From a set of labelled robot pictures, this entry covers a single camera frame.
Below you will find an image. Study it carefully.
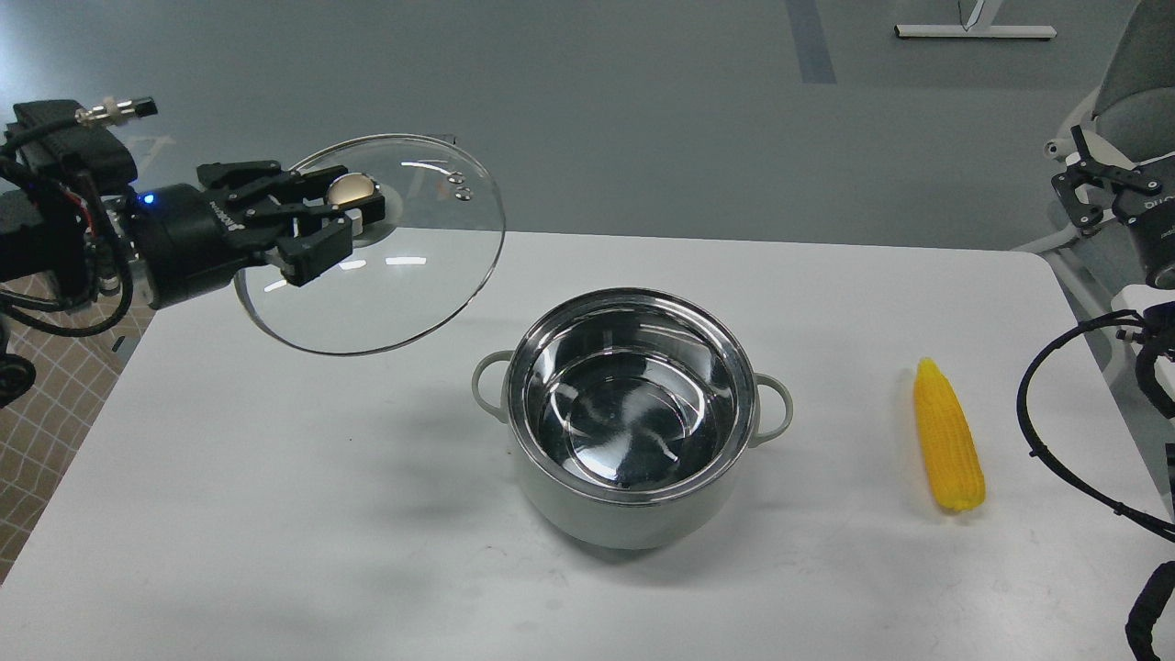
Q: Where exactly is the yellow corn cob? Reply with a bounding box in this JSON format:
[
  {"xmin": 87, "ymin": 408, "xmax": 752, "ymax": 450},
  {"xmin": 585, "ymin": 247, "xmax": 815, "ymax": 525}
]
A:
[{"xmin": 913, "ymin": 357, "xmax": 986, "ymax": 513}]

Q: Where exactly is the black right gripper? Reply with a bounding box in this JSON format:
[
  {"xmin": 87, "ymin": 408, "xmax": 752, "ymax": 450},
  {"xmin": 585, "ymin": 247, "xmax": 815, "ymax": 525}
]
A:
[{"xmin": 1052, "ymin": 124, "xmax": 1174, "ymax": 290}]

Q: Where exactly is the white desk leg base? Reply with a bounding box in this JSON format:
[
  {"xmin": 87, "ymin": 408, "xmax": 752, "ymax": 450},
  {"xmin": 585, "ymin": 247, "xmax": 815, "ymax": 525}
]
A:
[{"xmin": 893, "ymin": 1, "xmax": 1058, "ymax": 41}]

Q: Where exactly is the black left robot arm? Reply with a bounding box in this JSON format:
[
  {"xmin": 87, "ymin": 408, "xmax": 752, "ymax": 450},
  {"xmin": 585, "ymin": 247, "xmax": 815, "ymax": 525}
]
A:
[{"xmin": 1, "ymin": 96, "xmax": 394, "ymax": 338}]

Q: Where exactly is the grey white office chair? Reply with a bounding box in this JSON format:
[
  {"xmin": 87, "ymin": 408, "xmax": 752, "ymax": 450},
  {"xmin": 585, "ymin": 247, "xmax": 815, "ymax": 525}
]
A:
[{"xmin": 1013, "ymin": 0, "xmax": 1175, "ymax": 478}]

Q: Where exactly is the grey steel cooking pot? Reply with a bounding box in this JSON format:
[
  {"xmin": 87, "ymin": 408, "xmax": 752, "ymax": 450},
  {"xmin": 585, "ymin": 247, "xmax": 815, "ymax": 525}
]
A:
[{"xmin": 470, "ymin": 286, "xmax": 795, "ymax": 551}]

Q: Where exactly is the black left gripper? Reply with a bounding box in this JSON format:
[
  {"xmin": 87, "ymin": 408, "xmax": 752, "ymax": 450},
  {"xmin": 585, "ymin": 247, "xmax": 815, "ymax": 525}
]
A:
[{"xmin": 123, "ymin": 162, "xmax": 387, "ymax": 310}]

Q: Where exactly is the glass lid with gold knob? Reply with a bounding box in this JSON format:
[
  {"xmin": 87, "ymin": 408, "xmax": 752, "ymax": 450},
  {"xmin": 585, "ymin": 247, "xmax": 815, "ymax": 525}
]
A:
[{"xmin": 231, "ymin": 134, "xmax": 505, "ymax": 356}]

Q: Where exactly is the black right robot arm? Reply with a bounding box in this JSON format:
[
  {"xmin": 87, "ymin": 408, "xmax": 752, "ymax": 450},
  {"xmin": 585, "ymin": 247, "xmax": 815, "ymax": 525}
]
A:
[{"xmin": 1052, "ymin": 124, "xmax": 1174, "ymax": 420}]

